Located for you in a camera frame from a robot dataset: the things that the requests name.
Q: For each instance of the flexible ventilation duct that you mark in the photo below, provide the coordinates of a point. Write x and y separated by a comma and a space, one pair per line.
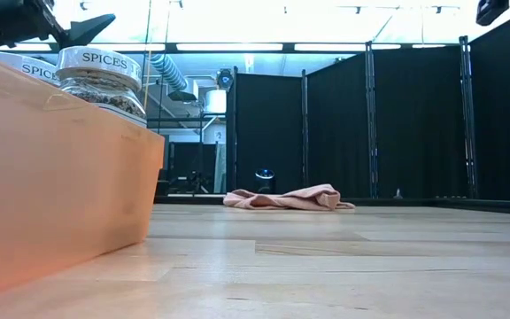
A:
168, 71

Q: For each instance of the white lid spice jar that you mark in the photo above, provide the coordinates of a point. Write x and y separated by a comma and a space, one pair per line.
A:
100, 84

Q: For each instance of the black divider pole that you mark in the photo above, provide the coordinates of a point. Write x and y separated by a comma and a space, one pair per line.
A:
233, 133
371, 133
467, 133
304, 133

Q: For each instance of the black standing floor device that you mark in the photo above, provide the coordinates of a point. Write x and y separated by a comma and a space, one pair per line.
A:
265, 181

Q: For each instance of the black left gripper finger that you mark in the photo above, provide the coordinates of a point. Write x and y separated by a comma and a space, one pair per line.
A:
89, 30

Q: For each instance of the pink folded cloth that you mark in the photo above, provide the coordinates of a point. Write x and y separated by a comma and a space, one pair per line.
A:
299, 199

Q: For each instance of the black metal rack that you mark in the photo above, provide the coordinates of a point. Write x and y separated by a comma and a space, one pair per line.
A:
184, 155

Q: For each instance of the orange plastic bin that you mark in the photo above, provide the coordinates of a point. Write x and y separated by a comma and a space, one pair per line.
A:
38, 186

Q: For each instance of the black round mounted device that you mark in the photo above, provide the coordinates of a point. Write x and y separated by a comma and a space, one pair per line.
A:
225, 80

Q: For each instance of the black curtain panel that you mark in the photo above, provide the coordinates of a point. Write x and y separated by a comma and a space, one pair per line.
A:
268, 124
419, 124
339, 133
507, 124

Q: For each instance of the white cylinder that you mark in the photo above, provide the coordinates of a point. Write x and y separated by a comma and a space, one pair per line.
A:
215, 102

